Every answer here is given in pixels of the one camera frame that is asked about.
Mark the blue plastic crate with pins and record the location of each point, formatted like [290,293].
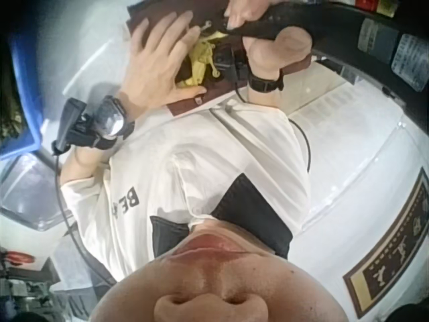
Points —
[23,100]

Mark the small metal clasp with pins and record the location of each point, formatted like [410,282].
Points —
[205,26]

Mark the person's left hand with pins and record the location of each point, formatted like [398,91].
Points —
[151,73]

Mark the cluttered shelf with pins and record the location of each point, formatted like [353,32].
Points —
[20,278]

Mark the yellow plastic toy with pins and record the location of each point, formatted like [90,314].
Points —
[199,62]

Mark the black wrist band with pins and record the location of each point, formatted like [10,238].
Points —
[110,122]
[264,83]

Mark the clear plastic container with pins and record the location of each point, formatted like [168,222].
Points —
[30,191]

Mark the person's right hand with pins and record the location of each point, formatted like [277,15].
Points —
[268,50]

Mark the white box with brown label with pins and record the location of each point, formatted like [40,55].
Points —
[362,174]

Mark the black clip device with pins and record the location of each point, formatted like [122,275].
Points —
[226,63]

